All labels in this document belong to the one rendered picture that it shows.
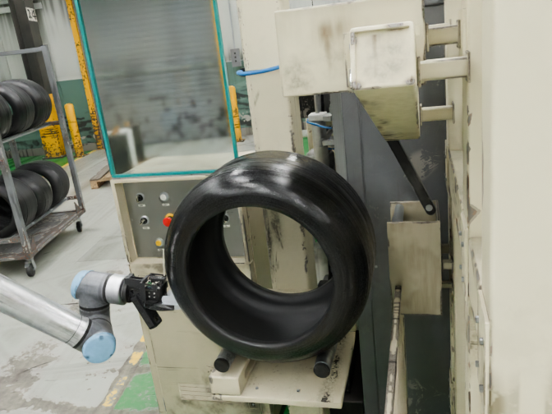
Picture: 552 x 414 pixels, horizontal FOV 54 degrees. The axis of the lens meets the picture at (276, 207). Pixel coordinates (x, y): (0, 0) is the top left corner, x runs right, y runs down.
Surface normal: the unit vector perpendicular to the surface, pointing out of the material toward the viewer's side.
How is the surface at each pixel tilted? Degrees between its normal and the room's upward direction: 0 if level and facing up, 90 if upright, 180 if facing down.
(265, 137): 90
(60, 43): 90
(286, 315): 35
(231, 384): 90
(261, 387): 0
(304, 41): 90
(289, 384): 0
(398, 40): 72
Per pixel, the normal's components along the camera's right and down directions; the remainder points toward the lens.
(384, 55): -0.26, 0.01
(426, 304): -0.25, 0.32
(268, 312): -0.03, -0.58
